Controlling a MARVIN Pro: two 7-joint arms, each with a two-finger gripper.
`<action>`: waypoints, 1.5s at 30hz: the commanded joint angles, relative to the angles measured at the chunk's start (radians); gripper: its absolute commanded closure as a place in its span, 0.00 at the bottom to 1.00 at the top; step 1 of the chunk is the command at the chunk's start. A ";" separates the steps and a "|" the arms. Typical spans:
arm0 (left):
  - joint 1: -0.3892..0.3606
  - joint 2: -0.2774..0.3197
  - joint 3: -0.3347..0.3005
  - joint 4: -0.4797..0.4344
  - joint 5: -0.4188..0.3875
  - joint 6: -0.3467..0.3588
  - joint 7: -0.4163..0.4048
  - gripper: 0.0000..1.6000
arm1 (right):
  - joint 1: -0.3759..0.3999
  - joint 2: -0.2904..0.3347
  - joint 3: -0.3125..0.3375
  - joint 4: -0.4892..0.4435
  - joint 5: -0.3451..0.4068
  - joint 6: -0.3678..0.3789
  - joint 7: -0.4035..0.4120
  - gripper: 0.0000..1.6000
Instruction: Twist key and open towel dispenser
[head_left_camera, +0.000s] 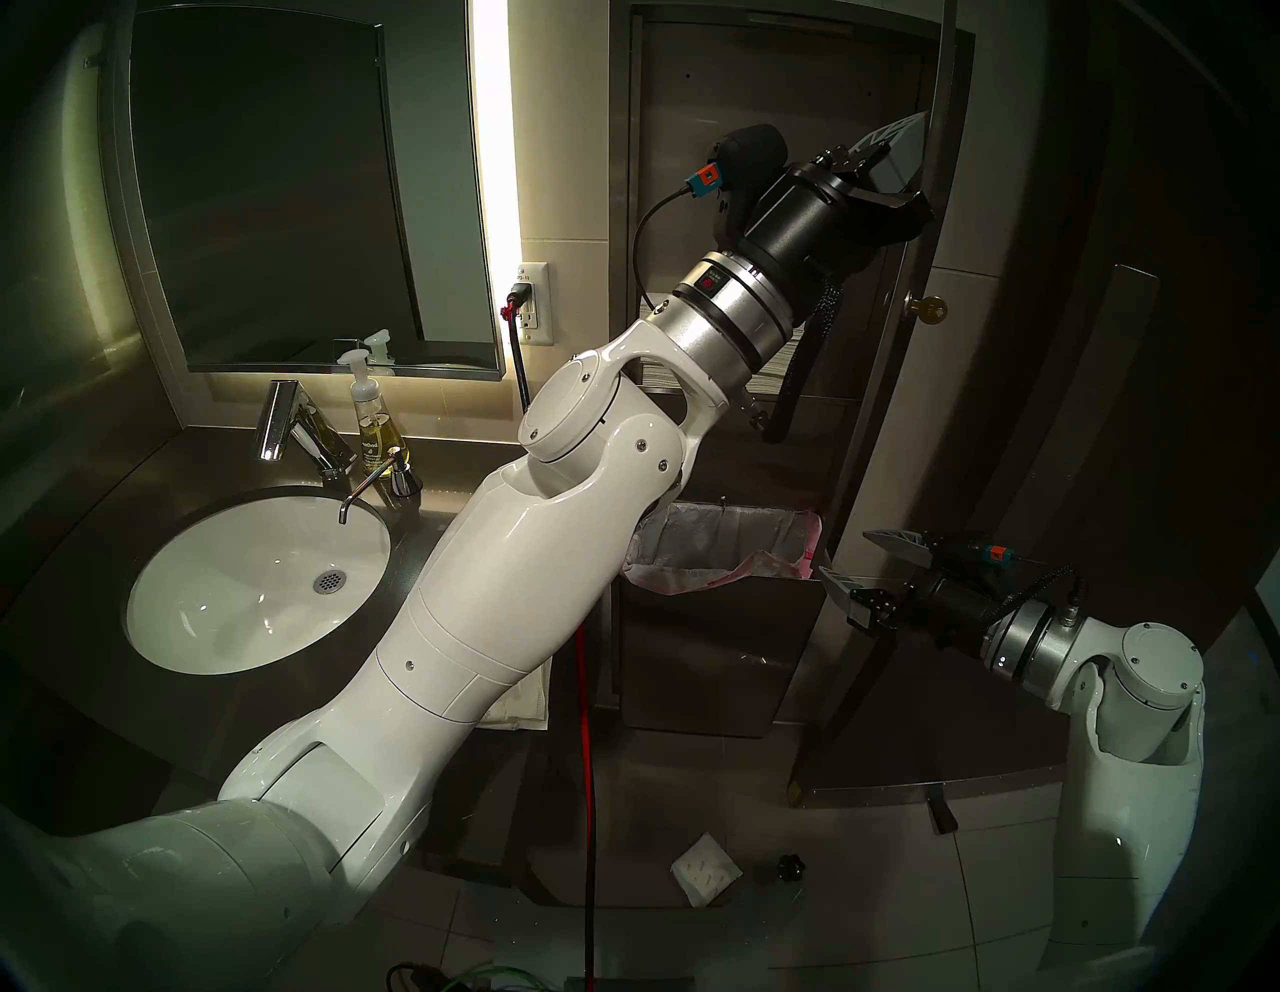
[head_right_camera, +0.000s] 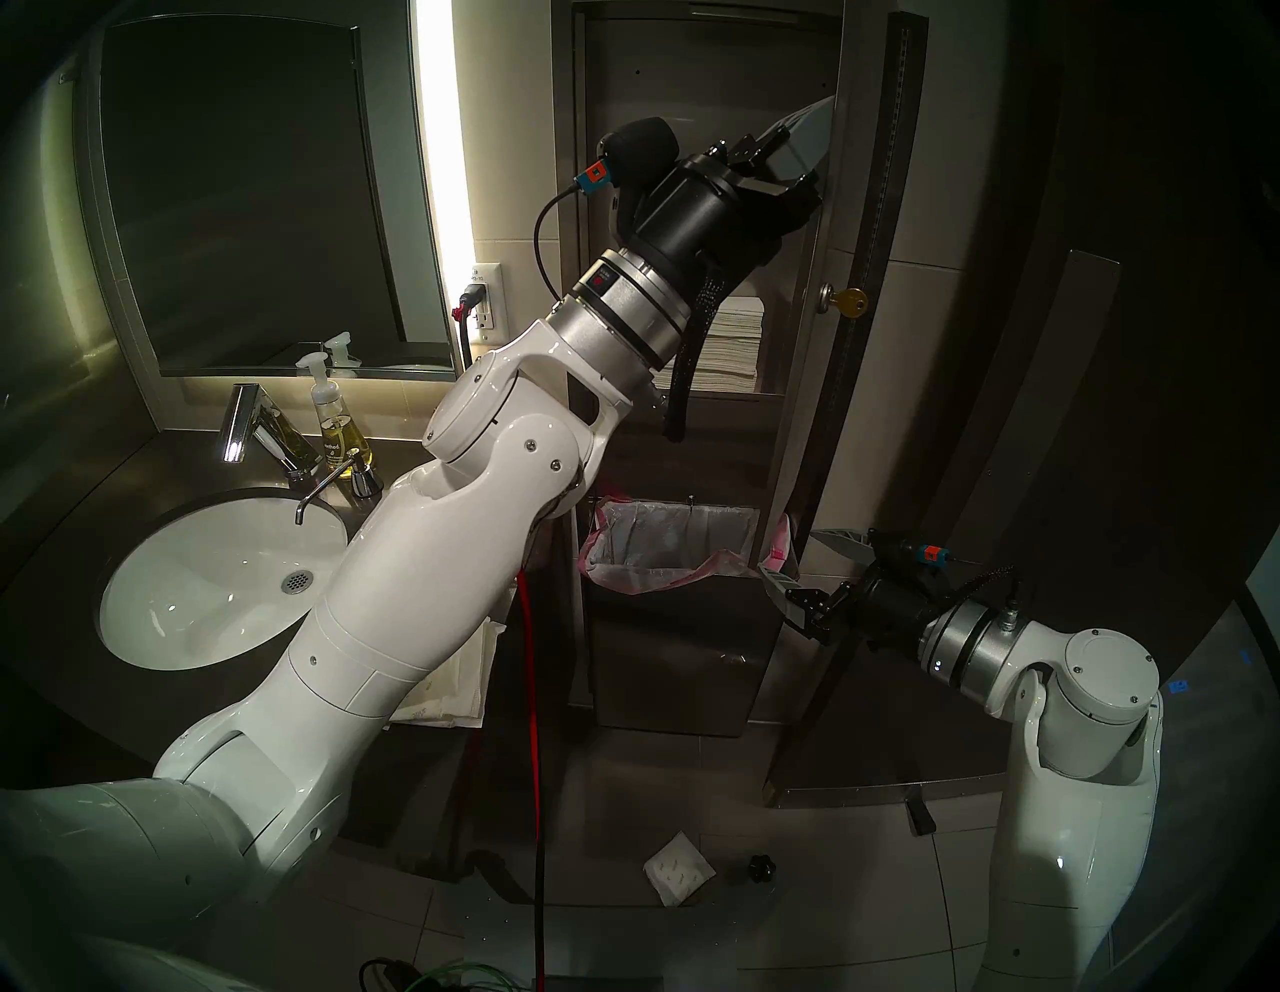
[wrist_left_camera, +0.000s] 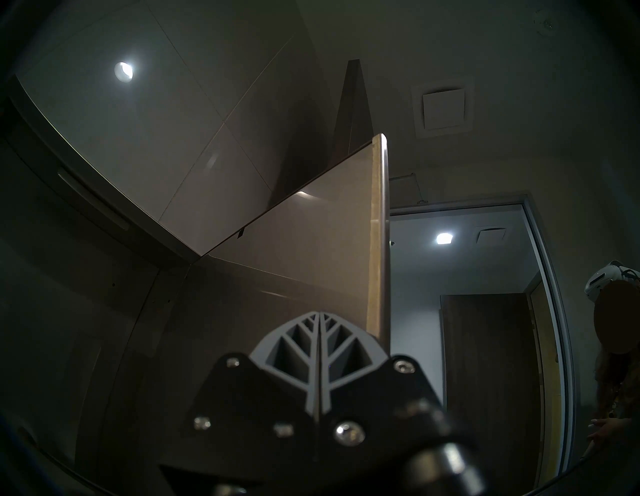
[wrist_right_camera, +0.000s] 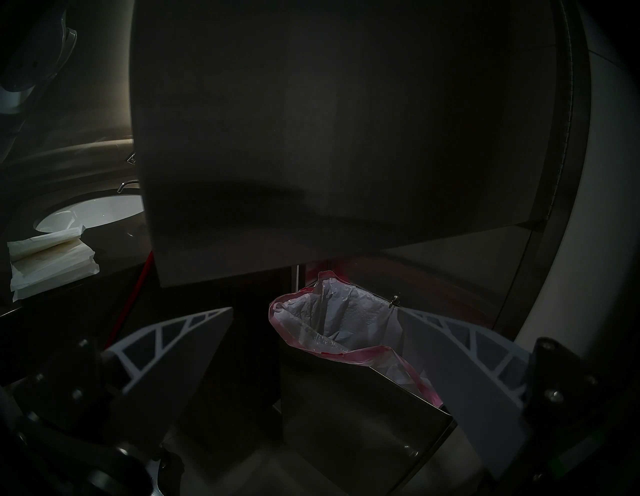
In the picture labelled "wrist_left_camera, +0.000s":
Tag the person's bare hand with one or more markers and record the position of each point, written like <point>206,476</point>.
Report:
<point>607,430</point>

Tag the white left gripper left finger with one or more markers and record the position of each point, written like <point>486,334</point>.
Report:
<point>260,410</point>

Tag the square ceiling vent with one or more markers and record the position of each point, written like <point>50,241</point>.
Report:
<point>442,107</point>

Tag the stainless steel dispenser cabinet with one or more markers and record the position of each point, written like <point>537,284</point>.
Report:
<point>75,325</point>

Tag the stainless steel dispenser door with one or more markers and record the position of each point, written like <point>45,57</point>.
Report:
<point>310,240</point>

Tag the long-haired person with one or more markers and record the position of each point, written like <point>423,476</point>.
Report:
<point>617,380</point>

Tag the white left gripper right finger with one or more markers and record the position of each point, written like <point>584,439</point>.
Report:
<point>370,400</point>

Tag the brown hallway door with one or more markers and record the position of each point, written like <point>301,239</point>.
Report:
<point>490,390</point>

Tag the small hallway ceiling vent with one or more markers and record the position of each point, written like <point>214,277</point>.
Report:
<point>491,236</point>

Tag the square recessed ceiling light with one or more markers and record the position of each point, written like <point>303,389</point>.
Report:
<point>444,238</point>

